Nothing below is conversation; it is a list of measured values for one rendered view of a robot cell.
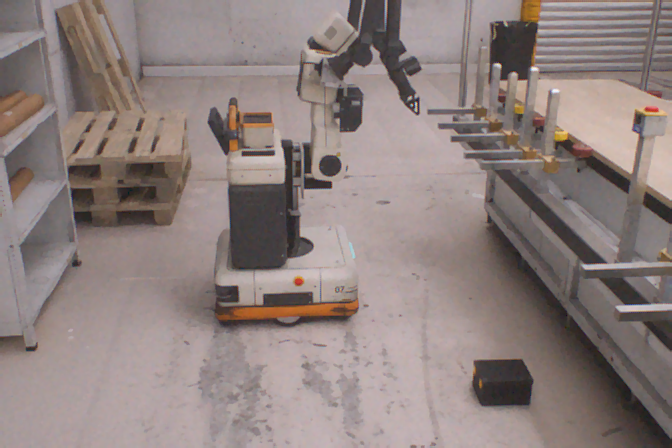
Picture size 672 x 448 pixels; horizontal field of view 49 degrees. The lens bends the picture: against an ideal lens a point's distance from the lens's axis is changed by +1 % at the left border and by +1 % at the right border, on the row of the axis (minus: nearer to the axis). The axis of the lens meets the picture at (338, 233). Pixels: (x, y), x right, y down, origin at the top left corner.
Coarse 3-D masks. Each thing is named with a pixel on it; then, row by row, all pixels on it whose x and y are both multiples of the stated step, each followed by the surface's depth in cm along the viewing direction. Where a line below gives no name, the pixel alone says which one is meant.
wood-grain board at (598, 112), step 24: (576, 96) 388; (600, 96) 388; (624, 96) 388; (648, 96) 388; (576, 120) 339; (600, 120) 340; (624, 120) 340; (600, 144) 302; (624, 144) 302; (624, 168) 272; (648, 192) 254
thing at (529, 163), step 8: (496, 160) 296; (504, 160) 296; (512, 160) 296; (520, 160) 297; (528, 160) 297; (536, 160) 297; (544, 160) 297; (560, 160) 298; (568, 160) 298; (576, 160) 298; (584, 160) 298; (488, 168) 295; (496, 168) 295; (504, 168) 295; (512, 168) 296; (520, 168) 296; (528, 168) 296; (536, 168) 297
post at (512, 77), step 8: (512, 72) 338; (512, 80) 337; (512, 88) 338; (512, 96) 340; (512, 104) 341; (512, 112) 343; (504, 120) 346; (512, 120) 344; (504, 128) 346; (504, 144) 348
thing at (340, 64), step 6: (342, 54) 300; (330, 60) 300; (336, 60) 299; (342, 60) 299; (348, 60) 299; (330, 66) 296; (336, 66) 298; (342, 66) 299; (348, 66) 300; (336, 72) 297; (342, 72) 300; (342, 78) 299
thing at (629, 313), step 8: (656, 304) 182; (664, 304) 182; (616, 312) 180; (624, 312) 179; (632, 312) 179; (640, 312) 179; (648, 312) 179; (656, 312) 180; (664, 312) 180; (624, 320) 180; (632, 320) 180; (640, 320) 180; (648, 320) 180
